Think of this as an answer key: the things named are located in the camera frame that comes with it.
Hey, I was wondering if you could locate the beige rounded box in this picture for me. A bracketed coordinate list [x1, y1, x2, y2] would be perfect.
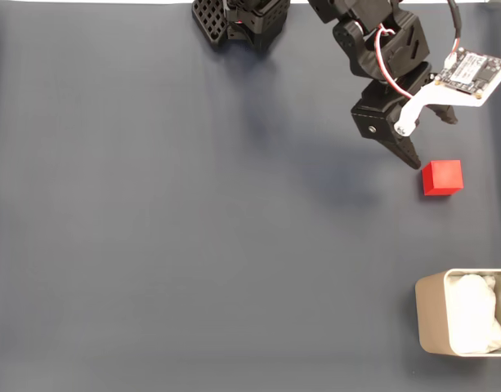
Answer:
[414, 268, 501, 359]

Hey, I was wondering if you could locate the black camera cable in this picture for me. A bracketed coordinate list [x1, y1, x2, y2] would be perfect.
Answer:
[445, 0, 464, 55]

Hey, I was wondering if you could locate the white crumpled cloth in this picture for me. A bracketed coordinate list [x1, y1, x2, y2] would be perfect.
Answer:
[449, 274, 501, 354]

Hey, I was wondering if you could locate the dark blue table mat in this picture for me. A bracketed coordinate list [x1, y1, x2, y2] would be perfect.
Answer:
[0, 2, 501, 392]

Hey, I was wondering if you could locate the red cube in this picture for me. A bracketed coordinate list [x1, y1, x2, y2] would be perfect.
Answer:
[421, 158, 465, 197]

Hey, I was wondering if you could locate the white red servo wire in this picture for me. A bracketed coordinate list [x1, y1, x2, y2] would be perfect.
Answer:
[374, 24, 417, 100]

